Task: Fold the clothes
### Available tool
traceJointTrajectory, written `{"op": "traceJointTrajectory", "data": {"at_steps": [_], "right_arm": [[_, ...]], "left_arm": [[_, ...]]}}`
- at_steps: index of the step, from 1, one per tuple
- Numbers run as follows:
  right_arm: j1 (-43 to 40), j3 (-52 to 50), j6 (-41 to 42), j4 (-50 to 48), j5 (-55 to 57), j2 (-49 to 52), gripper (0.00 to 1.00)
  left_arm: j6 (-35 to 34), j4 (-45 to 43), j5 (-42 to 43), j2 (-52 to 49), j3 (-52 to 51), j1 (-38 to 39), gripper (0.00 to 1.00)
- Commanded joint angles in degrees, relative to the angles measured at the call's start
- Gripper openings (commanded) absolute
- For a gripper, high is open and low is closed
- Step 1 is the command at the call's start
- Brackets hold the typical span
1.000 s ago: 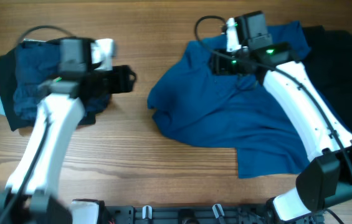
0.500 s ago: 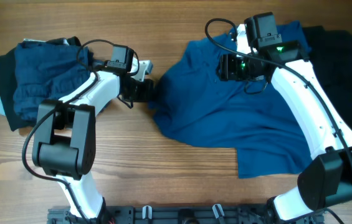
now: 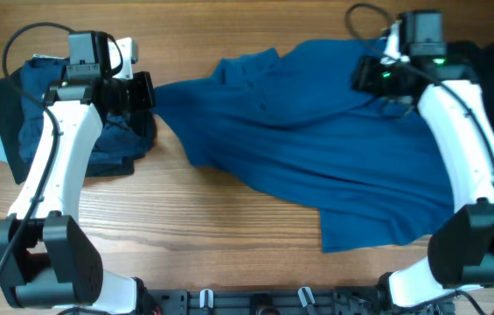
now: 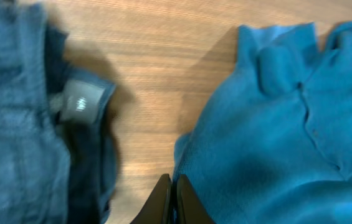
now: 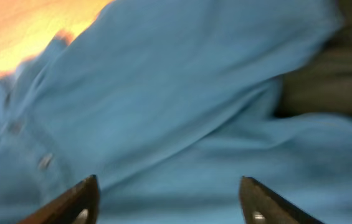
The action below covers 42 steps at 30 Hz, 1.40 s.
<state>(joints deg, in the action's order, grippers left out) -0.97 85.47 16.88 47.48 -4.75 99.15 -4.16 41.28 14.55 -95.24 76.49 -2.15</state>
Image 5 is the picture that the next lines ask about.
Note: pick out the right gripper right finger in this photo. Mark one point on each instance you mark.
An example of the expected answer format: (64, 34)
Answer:
(261, 205)

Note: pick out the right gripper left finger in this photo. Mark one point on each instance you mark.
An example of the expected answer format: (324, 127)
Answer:
(77, 205)

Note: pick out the blue polo shirt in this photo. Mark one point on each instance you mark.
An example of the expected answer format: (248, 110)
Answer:
(170, 103)

